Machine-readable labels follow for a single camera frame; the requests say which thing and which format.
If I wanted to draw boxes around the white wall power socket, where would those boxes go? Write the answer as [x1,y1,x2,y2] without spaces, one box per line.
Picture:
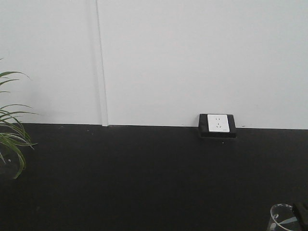
[207,114,230,133]

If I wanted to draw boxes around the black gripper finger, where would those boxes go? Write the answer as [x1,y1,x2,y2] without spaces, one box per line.
[293,201,308,231]

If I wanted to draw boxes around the white wall cable conduit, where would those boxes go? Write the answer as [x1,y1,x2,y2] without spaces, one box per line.
[95,0,110,127]

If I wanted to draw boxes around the green potted plant leaves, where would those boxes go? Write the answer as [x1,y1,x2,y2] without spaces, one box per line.
[0,57,39,180]

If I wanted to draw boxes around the black socket mounting box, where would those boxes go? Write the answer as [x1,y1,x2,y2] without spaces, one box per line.
[198,114,236,138]

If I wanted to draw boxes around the clear glass beaker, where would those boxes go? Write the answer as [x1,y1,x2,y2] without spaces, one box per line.
[267,204,301,231]

